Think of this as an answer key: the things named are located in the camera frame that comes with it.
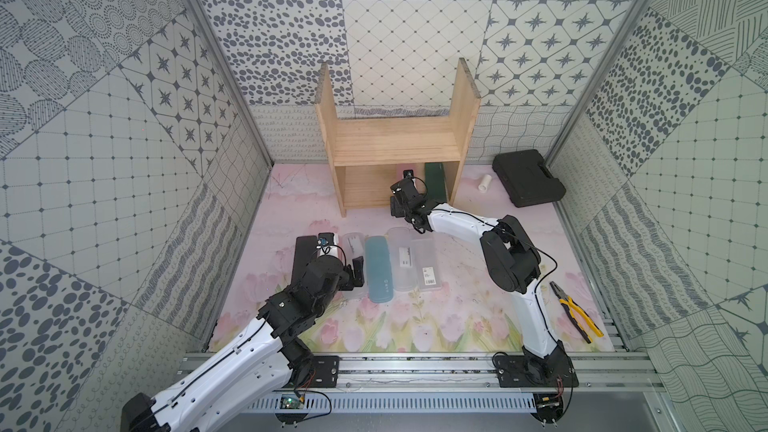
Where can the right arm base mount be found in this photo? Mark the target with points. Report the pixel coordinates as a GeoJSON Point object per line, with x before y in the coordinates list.
{"type": "Point", "coordinates": [529, 370]}

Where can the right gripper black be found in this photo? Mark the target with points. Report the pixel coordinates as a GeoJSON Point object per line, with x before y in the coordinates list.
{"type": "Point", "coordinates": [396, 209]}

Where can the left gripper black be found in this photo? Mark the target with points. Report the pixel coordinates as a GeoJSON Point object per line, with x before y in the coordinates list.
{"type": "Point", "coordinates": [351, 273]}

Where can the pink pencil case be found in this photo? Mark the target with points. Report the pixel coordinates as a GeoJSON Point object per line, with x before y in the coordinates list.
{"type": "Point", "coordinates": [414, 169]}

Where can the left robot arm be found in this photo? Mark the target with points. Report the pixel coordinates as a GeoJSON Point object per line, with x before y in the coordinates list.
{"type": "Point", "coordinates": [266, 355]}

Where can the dark green pencil case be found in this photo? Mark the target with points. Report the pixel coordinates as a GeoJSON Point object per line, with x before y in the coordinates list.
{"type": "Point", "coordinates": [434, 178]}

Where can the wooden two-tier shelf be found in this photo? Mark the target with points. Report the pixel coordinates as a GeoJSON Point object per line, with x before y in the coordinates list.
{"type": "Point", "coordinates": [365, 154]}

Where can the yellow black tool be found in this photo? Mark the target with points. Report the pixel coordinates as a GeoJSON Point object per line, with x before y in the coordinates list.
{"type": "Point", "coordinates": [577, 316]}

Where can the frosted rectangular pencil case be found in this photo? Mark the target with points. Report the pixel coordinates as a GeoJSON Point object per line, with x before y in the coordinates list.
{"type": "Point", "coordinates": [426, 264]}

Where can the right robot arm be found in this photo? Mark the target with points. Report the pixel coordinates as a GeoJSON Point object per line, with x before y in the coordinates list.
{"type": "Point", "coordinates": [512, 261]}

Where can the clear rounded pencil case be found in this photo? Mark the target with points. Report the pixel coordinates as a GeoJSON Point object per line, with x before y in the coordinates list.
{"type": "Point", "coordinates": [353, 245]}

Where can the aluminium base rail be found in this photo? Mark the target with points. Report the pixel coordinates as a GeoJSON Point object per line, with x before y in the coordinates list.
{"type": "Point", "coordinates": [442, 383]}

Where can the teal pencil case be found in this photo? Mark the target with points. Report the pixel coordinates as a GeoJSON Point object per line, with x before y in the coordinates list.
{"type": "Point", "coordinates": [378, 270]}

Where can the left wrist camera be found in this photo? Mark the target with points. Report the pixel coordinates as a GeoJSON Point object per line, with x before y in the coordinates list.
{"type": "Point", "coordinates": [327, 244]}

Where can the black plastic tool case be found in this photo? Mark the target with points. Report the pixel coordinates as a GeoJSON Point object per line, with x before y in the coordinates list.
{"type": "Point", "coordinates": [526, 178]}

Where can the black rectangular pencil case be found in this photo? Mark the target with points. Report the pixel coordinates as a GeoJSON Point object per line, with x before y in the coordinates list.
{"type": "Point", "coordinates": [304, 252]}

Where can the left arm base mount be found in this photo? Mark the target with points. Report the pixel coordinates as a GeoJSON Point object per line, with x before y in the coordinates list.
{"type": "Point", "coordinates": [318, 372]}

